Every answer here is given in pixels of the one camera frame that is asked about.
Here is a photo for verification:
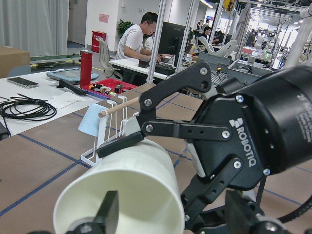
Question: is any black smartphone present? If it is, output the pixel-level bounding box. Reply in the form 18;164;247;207
7;77;39;88

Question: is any red water bottle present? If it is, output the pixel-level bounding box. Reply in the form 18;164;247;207
80;50;93;88

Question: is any white wire cup rack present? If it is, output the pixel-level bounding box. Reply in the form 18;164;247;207
80;95;138;167

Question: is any coiled black cable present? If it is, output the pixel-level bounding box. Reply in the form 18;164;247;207
0;94;58;121

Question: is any man in white shirt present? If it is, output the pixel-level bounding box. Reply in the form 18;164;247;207
115;12;158;60

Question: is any light blue plastic cup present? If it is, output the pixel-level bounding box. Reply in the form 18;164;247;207
78;103;107;137

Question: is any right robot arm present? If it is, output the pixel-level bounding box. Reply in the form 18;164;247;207
97;61;312;234

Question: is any red parts tray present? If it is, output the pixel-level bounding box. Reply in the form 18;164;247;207
82;78;137;98

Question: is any white office chair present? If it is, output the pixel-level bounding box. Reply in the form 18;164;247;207
96;37;122;81

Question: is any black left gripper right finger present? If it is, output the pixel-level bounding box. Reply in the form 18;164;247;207
225;191;258;234

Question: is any blue teach pendant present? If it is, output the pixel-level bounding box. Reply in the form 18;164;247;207
46;68;99;82

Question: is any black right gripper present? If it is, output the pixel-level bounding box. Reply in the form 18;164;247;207
137;61;265;234

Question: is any white plastic cup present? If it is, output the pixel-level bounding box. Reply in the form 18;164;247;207
53;139;185;234

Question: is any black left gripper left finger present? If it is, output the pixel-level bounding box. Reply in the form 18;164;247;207
94;191;119;234

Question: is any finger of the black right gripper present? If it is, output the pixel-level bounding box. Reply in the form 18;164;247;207
97;117;144;158

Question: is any black computer monitor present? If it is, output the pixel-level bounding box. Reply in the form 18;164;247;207
158;22;185;66

